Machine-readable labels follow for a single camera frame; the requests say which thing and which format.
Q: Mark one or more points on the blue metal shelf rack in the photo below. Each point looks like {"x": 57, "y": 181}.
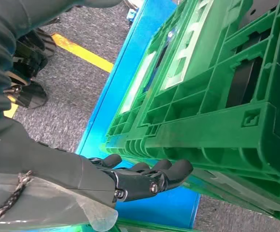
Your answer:
{"x": 111, "y": 96}

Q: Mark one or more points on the black robot leg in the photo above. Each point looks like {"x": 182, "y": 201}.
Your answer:
{"x": 31, "y": 60}
{"x": 31, "y": 97}

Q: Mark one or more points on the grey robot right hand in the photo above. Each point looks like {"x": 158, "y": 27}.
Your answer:
{"x": 57, "y": 166}

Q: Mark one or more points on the shiny silver mount plate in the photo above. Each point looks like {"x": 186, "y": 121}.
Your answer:
{"x": 45, "y": 205}

